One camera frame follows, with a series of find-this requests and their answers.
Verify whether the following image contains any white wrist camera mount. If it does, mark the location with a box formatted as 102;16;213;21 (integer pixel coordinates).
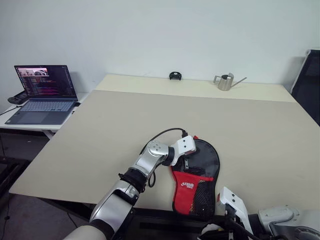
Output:
171;134;197;167
216;186;255;236

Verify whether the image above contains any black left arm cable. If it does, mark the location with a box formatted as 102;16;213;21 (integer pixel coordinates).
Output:
139;127;189;188

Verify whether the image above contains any black red paddle case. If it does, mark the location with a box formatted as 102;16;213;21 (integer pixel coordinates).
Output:
170;135;221;221

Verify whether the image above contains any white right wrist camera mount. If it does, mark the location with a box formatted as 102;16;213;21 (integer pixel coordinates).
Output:
216;186;255;236

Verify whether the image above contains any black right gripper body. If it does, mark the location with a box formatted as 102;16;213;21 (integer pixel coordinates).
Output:
223;203;241;240

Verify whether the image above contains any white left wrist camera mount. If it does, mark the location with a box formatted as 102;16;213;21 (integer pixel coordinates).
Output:
171;134;197;167

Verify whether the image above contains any grey laptop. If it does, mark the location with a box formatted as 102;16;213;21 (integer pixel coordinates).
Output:
4;64;79;126

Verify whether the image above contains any steel watering can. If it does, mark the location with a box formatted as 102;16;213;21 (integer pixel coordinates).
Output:
213;72;248;92

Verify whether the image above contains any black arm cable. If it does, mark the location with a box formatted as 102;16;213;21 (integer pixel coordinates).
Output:
139;127;189;188
233;218;254;240

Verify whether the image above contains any black office chair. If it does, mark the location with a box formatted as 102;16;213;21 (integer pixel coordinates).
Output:
289;49;320;127

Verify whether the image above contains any white side table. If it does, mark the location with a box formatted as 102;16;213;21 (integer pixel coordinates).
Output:
0;92;88;141

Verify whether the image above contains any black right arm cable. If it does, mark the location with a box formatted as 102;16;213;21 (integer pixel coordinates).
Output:
233;218;254;240

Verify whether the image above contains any black game controller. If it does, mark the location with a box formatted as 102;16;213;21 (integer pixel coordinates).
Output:
7;91;29;105

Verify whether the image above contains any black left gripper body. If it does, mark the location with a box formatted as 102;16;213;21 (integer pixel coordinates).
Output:
180;154;198;173

